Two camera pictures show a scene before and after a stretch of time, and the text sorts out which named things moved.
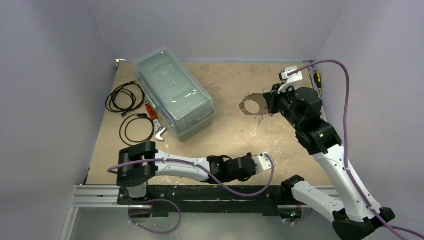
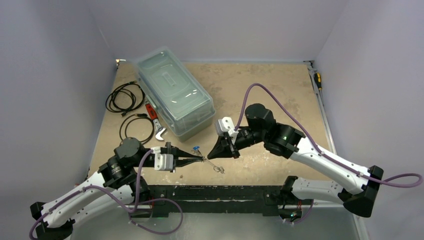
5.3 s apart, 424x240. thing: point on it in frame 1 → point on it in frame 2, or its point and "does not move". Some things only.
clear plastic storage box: x=182 y=104 does not move
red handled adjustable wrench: x=154 y=116 does not move
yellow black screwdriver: x=317 y=79 does not move
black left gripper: x=242 y=179 → x=178 y=153
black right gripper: x=272 y=102 → x=230 y=144
